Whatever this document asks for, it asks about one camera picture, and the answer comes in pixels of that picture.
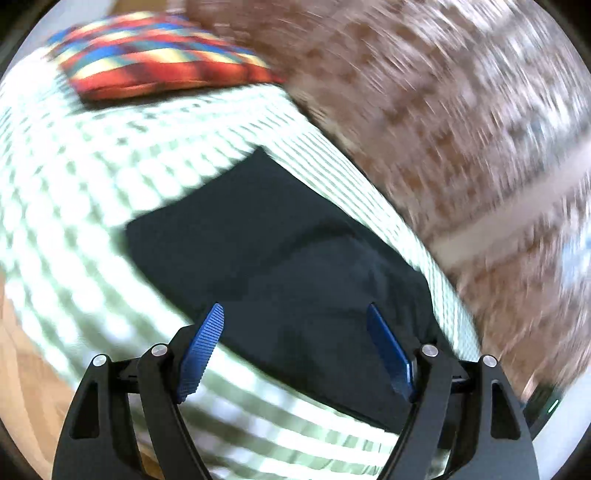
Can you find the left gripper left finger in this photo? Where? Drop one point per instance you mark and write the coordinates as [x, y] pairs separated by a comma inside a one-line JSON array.
[[97, 440]]

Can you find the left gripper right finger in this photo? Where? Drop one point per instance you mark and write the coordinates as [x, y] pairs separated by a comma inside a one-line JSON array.
[[466, 408]]

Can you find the black pants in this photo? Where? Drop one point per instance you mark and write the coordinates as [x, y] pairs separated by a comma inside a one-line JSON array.
[[295, 276]]

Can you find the beige curtain tie band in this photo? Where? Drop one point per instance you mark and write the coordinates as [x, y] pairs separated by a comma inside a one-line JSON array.
[[523, 208]]

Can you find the green white checkered bedsheet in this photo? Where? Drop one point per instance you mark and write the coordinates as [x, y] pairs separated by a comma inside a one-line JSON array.
[[72, 177]]

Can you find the brown floral curtain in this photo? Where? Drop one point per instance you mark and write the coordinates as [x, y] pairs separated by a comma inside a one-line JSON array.
[[452, 108]]

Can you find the colourful plaid pillow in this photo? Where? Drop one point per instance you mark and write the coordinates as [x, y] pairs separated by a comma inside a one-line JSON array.
[[144, 53]]

